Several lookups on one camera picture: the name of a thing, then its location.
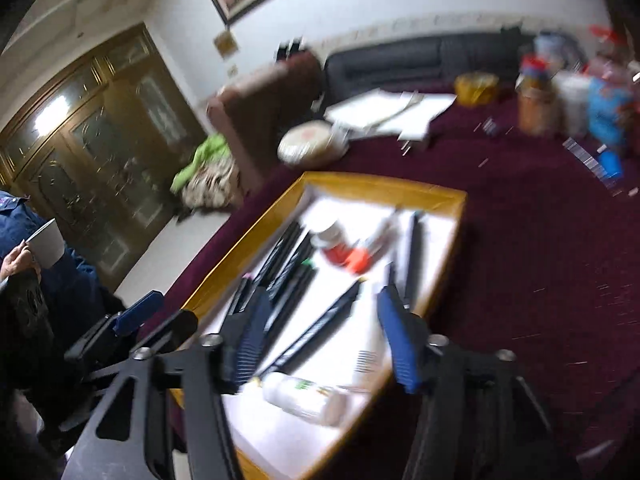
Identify person in blue jacket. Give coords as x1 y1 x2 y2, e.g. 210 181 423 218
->
0 270 126 406

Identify bundle of black markers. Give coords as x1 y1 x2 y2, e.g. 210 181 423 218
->
220 220 321 343

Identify yellow edged white tray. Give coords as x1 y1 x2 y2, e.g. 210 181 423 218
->
170 171 468 480

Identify black leather sofa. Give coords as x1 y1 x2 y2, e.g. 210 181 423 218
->
325 27 551 106

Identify yellow packet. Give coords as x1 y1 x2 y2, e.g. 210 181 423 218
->
454 72 501 106

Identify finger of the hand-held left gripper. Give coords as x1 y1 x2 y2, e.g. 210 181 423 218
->
65 291 166 361
87 310 199 383

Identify patterned blanket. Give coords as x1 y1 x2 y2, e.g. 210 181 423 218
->
180 160 242 212

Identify white power adapter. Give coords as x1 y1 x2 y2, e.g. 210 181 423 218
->
397 130 431 154

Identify yellow wall sticker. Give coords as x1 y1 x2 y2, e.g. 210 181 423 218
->
214 30 239 56

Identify blue lidded jar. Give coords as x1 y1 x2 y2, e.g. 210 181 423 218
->
532 32 576 72

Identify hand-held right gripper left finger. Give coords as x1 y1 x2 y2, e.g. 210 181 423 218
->
60 287 274 480

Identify small white plastic bottle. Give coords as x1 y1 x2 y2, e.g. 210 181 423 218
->
260 372 351 428

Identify white paper stack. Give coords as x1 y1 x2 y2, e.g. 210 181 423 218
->
324 89 457 137

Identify wrapped round white cakes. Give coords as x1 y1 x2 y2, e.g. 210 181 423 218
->
277 121 348 167

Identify brown armchair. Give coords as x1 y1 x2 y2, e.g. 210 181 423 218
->
207 50 326 192

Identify green cloth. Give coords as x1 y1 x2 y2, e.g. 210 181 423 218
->
171 132 231 193

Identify strip of staples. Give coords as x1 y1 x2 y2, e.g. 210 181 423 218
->
562 137 608 176

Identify small blue box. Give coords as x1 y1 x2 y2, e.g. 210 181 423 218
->
597 152 625 181

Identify white lidded jar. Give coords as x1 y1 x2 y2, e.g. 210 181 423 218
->
310 220 359 266

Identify red lidded clear jar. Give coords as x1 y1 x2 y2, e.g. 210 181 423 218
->
585 25 632 81

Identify jar with brown contents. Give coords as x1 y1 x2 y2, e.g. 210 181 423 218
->
517 55 559 136

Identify black marker pen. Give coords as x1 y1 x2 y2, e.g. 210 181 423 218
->
257 280 363 378
402 212 427 308

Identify orange-capped white marker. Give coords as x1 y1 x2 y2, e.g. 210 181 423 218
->
345 210 401 276

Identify white tube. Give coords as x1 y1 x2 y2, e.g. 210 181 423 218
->
350 280 397 392

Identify white plastic container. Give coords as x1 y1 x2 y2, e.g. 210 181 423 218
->
555 72 591 138

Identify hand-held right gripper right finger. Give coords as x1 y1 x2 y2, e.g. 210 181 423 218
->
376 285 581 480

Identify grey cup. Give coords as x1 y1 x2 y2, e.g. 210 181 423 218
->
25 219 67 267

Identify wooden double door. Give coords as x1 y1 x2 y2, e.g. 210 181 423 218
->
0 22 208 291

